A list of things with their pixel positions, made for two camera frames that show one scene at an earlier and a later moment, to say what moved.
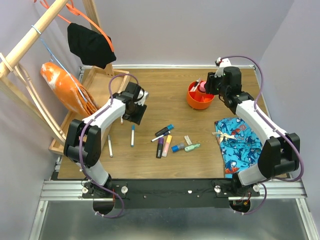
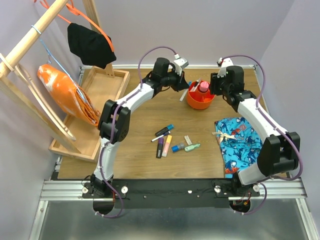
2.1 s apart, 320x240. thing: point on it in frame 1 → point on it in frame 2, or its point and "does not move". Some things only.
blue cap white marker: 132,135 → 185,93
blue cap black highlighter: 169,127 does not move
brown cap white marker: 195,85 does not move
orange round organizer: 198,99 does not move
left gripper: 137,118 → 181,84
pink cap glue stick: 201,87 does not move
